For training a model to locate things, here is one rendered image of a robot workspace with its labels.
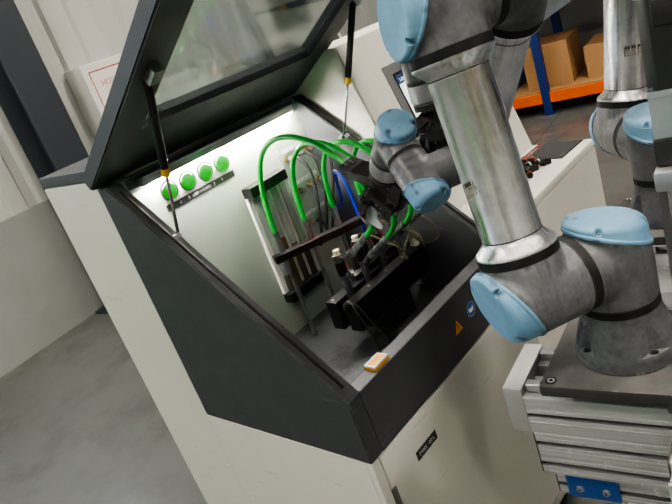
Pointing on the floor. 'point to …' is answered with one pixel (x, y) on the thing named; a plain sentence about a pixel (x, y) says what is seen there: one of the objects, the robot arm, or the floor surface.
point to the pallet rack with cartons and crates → (560, 68)
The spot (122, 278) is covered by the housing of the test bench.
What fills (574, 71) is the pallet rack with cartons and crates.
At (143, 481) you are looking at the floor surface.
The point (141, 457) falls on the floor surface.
